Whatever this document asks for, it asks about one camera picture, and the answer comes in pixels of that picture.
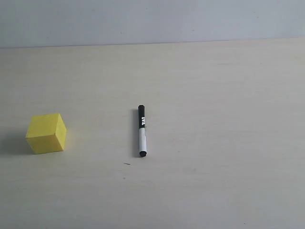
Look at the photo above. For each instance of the black and white marker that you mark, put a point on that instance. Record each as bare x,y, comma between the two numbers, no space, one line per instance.
142,135

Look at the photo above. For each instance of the yellow cube block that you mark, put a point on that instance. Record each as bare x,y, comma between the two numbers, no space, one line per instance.
46,133

